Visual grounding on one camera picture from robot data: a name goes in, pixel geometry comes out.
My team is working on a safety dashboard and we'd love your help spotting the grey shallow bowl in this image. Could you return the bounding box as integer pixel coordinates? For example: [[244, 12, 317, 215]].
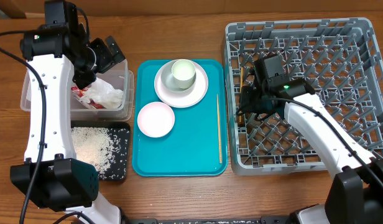
[[161, 67, 196, 93]]

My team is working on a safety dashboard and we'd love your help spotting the black plastic tray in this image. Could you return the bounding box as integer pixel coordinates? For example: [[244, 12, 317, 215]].
[[70, 120, 132, 182]]

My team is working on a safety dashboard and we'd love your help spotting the grey plastic dishwasher rack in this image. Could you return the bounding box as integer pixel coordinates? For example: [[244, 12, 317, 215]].
[[224, 17, 383, 175]]

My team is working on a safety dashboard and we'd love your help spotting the small white dish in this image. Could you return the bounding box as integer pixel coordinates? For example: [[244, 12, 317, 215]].
[[137, 101, 175, 138]]

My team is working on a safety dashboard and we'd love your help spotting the large white plate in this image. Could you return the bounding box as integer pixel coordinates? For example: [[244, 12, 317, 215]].
[[154, 59, 209, 108]]

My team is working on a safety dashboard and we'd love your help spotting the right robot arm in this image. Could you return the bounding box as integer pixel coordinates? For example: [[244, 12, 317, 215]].
[[236, 54, 383, 223]]

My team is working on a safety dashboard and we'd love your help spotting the pale green cup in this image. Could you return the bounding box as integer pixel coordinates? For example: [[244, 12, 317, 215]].
[[172, 59, 196, 90]]

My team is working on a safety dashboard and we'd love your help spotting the white napkin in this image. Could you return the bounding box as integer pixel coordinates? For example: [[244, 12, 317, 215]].
[[79, 78, 124, 110]]

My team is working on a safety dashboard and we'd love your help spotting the spilled rice pile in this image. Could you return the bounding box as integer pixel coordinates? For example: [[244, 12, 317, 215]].
[[70, 126, 130, 180]]

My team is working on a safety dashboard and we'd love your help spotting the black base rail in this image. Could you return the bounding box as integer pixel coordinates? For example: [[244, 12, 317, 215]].
[[122, 215, 291, 224]]

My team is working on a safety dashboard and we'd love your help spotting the red snack wrapper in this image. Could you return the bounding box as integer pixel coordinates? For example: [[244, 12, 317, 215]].
[[71, 86, 104, 110]]

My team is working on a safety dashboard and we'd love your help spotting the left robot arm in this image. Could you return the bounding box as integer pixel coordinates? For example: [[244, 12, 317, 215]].
[[10, 1, 126, 223]]

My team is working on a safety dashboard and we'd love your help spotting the clear plastic bin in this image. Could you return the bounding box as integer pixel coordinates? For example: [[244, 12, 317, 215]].
[[20, 55, 135, 123]]

